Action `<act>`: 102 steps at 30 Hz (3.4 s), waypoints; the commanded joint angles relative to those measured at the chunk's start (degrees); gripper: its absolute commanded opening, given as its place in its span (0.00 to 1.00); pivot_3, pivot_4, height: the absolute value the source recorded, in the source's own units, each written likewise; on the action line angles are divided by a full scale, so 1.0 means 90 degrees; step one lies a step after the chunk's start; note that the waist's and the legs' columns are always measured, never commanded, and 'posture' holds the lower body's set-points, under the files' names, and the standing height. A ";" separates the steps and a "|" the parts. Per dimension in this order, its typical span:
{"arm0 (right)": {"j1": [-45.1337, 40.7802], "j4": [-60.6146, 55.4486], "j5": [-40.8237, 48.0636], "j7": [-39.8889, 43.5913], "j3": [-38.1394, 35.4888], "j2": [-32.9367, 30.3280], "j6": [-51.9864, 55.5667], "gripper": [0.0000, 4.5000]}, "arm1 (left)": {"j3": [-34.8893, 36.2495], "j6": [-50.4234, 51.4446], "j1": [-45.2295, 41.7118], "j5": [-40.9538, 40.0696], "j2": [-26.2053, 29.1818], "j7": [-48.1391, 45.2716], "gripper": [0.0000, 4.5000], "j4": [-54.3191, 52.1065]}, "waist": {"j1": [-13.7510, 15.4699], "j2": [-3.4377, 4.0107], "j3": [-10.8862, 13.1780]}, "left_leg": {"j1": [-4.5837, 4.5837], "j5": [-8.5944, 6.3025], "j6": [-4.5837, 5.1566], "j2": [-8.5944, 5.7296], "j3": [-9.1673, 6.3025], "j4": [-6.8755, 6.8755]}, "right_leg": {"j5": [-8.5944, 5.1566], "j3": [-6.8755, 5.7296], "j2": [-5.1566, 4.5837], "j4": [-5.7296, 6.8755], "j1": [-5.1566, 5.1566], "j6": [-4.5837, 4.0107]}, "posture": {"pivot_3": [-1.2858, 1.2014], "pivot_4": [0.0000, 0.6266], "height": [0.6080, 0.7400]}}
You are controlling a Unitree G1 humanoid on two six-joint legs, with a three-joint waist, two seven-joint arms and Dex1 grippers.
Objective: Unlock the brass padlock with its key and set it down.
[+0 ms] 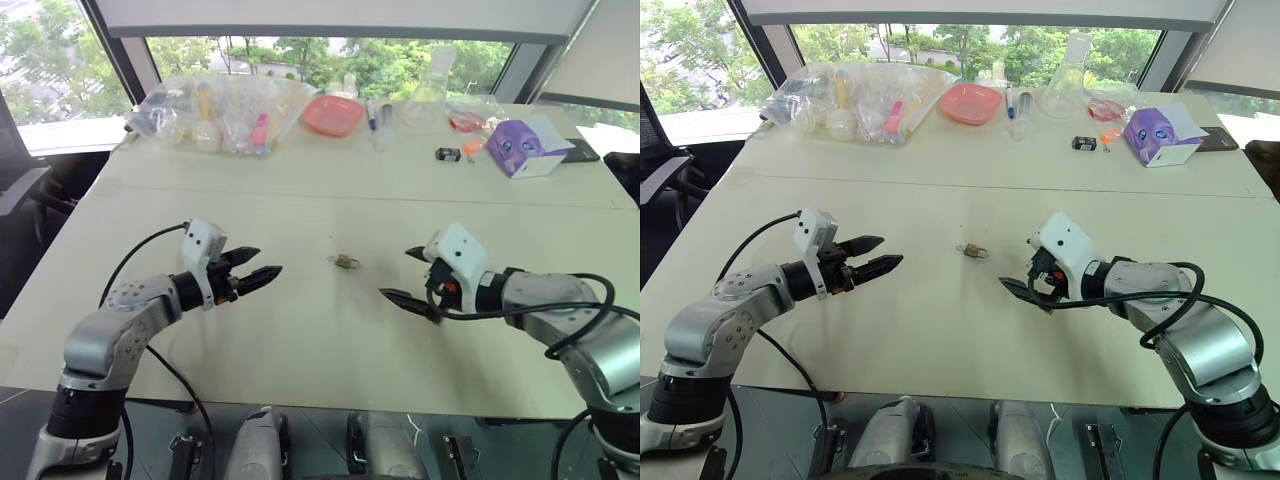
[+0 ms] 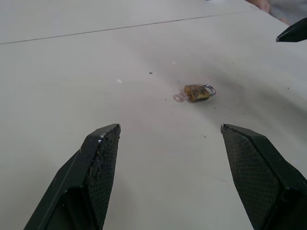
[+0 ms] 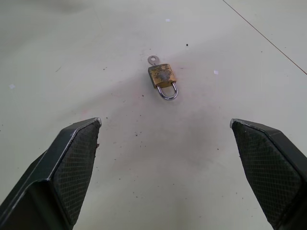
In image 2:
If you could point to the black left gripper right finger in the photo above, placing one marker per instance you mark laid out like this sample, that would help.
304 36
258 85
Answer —
259 175

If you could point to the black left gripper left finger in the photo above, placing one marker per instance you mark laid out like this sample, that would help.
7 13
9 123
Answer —
91 172

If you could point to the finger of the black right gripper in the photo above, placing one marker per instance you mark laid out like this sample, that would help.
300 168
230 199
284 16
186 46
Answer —
293 33

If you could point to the brass padlock with silver shackle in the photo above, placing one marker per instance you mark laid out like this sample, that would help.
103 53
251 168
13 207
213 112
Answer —
197 92

